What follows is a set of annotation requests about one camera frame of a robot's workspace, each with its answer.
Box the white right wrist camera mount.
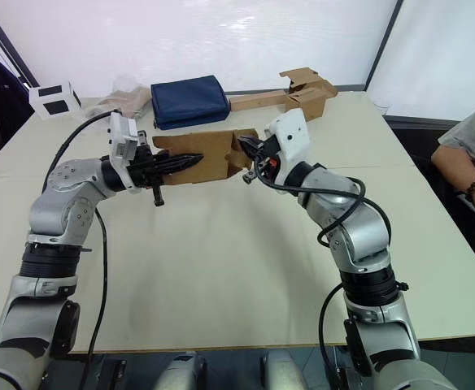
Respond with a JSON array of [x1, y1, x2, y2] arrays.
[[263, 108, 313, 186]]

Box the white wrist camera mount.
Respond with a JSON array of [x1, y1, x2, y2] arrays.
[[107, 111, 142, 193], [263, 108, 313, 186]]

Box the white box with black squares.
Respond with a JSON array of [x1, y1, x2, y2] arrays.
[[28, 80, 84, 121]]

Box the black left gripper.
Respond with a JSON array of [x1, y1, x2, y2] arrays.
[[128, 130, 206, 209]]

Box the grey metal frame post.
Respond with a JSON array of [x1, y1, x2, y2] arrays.
[[0, 0, 40, 89], [363, 0, 406, 93]]

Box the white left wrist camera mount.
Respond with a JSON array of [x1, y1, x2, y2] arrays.
[[107, 111, 142, 193]]

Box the long brown cardboard strip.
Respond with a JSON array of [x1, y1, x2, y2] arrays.
[[225, 89, 292, 113]]

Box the crumpled open cardboard box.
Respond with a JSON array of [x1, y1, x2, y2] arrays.
[[278, 67, 339, 99]]

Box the navy blue fabric bag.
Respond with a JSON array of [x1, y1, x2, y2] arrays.
[[150, 75, 233, 132]]

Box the silver rounded shape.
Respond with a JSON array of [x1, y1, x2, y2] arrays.
[[155, 351, 208, 390], [261, 349, 310, 390]]

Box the clear plastic bag brown contents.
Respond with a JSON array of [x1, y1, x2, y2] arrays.
[[81, 74, 154, 121]]

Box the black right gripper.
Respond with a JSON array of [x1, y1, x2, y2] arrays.
[[237, 135, 282, 186]]

